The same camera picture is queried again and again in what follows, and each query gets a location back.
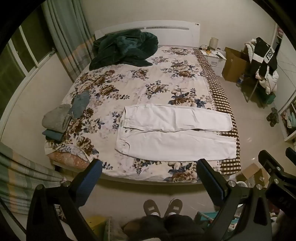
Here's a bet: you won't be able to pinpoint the black and white jacket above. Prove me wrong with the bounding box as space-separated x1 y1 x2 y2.
248 37 281 78

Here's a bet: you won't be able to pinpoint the white nightstand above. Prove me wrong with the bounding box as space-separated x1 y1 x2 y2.
199 47 227 78

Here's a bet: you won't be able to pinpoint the person's right forearm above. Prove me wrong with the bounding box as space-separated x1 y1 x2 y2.
273 209 296 241

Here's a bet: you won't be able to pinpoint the teal folded towel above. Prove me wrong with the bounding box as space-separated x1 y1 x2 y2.
285 113 296 128

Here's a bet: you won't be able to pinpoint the person's left leg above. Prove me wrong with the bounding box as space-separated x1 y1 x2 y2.
122 215 167 241

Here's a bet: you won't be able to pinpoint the green box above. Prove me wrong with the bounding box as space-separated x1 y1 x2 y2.
265 91 277 105

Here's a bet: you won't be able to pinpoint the dark slippers on floor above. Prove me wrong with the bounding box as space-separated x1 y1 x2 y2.
266 107 281 127

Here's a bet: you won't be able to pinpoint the small cardboard box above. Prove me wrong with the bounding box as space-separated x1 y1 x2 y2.
236 163 269 188

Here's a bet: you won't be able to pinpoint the chair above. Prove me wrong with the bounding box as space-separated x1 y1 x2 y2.
240 70 275 109

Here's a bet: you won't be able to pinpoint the yellow box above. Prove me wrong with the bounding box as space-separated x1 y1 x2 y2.
85 215 107 234

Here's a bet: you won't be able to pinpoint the white bed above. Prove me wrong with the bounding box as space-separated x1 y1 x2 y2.
44 20 241 186

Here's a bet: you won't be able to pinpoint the white puffer jacket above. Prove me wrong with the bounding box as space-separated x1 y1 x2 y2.
243 42 280 94

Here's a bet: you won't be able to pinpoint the person's right leg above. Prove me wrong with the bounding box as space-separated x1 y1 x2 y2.
164 214 205 241

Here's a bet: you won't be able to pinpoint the teal plastic rack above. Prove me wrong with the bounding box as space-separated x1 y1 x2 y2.
194 211 243 232

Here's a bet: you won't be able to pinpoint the grey slipper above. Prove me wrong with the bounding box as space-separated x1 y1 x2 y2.
165 198 183 217
143 199 160 217

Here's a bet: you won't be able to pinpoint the dark green blanket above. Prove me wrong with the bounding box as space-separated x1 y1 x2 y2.
89 29 159 71

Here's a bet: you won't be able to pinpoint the blue jeans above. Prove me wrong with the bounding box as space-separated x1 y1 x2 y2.
69 91 90 119

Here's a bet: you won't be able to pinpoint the orange floral pillow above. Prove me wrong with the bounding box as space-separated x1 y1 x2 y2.
48 145 93 167

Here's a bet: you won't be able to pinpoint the teal folded cloth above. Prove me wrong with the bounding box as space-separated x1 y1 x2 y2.
42 129 65 142

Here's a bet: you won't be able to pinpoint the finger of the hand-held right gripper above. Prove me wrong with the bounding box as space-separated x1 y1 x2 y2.
258 150 288 186
285 147 296 164

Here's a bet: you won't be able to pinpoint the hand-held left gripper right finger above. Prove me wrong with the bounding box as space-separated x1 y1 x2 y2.
196 158 272 241

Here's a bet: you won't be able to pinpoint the person's leg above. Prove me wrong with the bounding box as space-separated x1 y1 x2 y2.
122 215 167 241
164 214 205 241

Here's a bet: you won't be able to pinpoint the white wardrobe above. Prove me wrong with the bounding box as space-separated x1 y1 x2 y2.
270 23 296 142

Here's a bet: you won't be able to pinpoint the bed with floral cover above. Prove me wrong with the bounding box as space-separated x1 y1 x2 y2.
44 45 241 183

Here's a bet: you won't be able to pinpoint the green striped curtain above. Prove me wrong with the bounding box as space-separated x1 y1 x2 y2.
42 0 95 81
0 141 67 214

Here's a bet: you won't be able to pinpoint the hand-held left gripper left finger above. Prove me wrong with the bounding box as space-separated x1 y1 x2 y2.
26 159 103 241

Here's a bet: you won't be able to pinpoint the white pants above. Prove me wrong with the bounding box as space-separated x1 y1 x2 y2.
115 103 237 162

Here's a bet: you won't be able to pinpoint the window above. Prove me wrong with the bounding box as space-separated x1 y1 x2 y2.
0 14 55 116

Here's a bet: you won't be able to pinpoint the large cardboard box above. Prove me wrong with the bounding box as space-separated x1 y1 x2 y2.
221 47 251 82

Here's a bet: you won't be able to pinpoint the grey folded sweater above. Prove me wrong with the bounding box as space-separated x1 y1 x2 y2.
42 104 73 133

